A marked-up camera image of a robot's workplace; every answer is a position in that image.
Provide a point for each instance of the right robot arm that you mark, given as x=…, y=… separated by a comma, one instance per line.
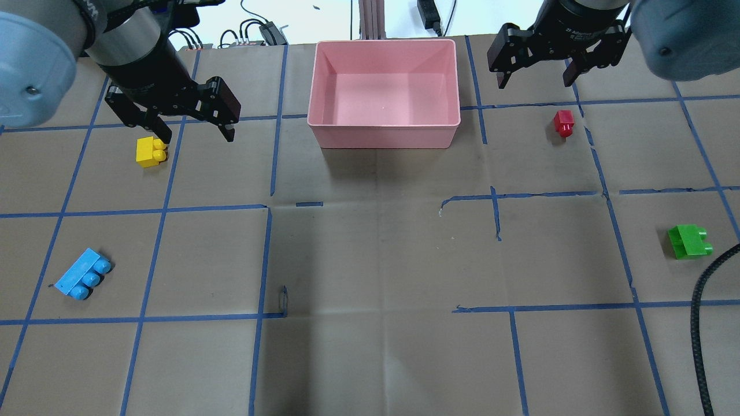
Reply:
x=680, y=40

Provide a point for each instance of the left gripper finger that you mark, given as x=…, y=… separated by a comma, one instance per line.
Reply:
x=153, y=123
x=225, y=118

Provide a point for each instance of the aluminium frame post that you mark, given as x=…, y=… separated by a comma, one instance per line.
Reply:
x=372, y=19

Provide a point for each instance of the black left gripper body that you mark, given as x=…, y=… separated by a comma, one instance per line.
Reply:
x=145, y=69

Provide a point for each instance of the red toy block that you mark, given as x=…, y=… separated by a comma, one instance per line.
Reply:
x=563, y=123

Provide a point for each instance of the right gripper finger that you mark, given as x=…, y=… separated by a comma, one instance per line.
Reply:
x=579, y=65
x=504, y=67

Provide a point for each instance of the blue toy block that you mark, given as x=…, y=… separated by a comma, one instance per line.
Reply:
x=83, y=275

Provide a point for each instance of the green toy block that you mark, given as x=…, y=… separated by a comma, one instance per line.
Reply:
x=689, y=241

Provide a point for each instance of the yellow toy block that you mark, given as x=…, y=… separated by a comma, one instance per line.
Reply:
x=150, y=151

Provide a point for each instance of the black power adapter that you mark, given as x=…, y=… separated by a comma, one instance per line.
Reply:
x=431, y=20

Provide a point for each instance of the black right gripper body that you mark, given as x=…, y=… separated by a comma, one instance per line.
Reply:
x=572, y=26

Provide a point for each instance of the pink plastic box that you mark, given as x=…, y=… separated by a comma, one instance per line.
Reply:
x=385, y=94

